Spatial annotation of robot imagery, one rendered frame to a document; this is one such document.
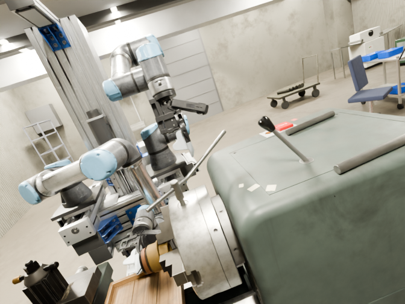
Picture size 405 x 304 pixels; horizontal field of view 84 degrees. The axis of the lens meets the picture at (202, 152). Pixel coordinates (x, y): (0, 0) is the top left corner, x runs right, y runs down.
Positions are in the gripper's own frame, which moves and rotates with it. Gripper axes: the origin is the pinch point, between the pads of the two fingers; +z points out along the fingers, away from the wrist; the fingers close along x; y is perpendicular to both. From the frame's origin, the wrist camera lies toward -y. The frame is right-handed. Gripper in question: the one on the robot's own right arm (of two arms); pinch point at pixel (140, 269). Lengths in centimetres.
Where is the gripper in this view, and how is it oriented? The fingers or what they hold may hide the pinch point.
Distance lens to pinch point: 79.6
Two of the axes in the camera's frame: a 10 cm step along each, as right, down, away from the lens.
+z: 1.3, 2.8, -9.5
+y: -9.4, 3.5, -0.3
